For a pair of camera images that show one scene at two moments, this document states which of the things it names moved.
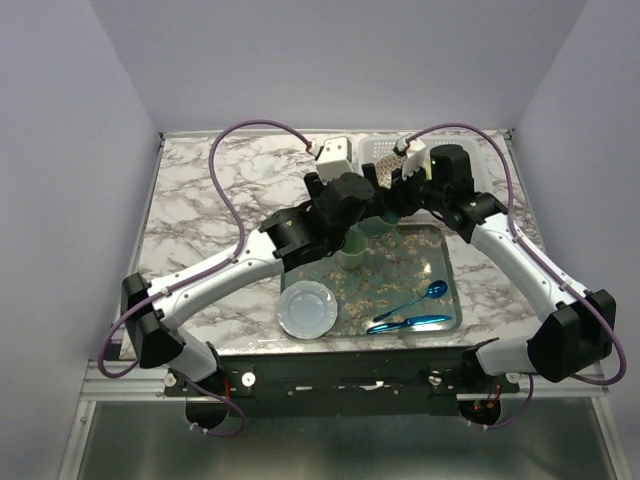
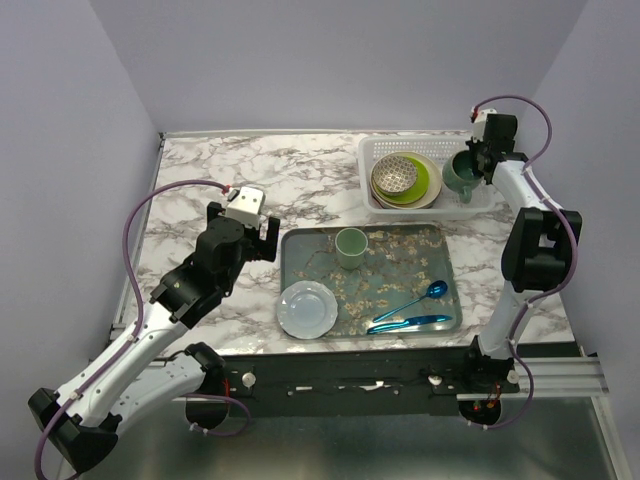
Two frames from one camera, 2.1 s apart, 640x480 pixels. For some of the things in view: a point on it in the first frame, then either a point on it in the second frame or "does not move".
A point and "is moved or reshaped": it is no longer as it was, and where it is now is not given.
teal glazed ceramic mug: (377, 227) is moved or reshaped
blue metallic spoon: (436, 290) does not move
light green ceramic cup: (354, 252) does not move
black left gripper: (376, 206) → (264, 249)
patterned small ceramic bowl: (384, 168) does not move
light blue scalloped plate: (307, 309) does not move
